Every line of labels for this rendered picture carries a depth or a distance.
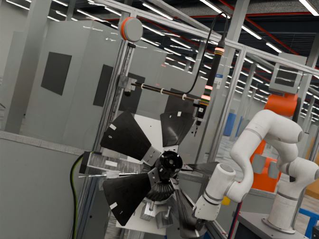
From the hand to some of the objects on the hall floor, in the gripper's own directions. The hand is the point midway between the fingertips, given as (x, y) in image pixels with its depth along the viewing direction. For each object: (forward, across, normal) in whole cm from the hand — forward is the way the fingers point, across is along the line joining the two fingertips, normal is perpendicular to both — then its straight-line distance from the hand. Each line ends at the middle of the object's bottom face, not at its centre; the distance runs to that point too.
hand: (199, 225), depth 134 cm
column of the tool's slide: (+119, -48, +45) cm, 136 cm away
